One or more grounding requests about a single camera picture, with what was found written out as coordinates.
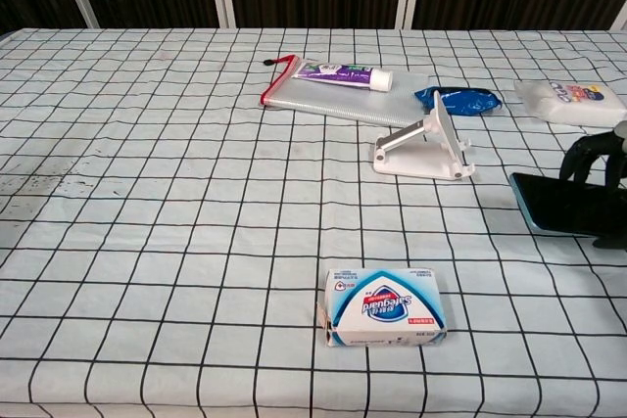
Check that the blue wrapped package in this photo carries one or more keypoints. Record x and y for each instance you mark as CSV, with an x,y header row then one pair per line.
x,y
465,101

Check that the clear pouch with red zipper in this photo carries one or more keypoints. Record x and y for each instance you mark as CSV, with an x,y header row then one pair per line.
x,y
343,102

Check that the purple white toothpaste tube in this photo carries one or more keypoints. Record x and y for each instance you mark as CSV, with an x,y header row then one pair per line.
x,y
338,75

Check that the black smartphone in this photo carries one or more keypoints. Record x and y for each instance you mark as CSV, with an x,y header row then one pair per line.
x,y
558,205

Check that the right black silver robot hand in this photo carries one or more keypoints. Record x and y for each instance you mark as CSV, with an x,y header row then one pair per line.
x,y
580,151

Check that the white tissue pack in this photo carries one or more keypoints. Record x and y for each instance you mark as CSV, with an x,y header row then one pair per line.
x,y
573,105

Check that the white blue soap box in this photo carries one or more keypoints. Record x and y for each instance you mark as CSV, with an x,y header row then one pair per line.
x,y
387,305

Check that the checkered white tablecloth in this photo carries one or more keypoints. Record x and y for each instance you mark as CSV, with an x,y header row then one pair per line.
x,y
196,222

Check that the white folding phone stand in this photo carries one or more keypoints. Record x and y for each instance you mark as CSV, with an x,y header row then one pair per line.
x,y
421,158

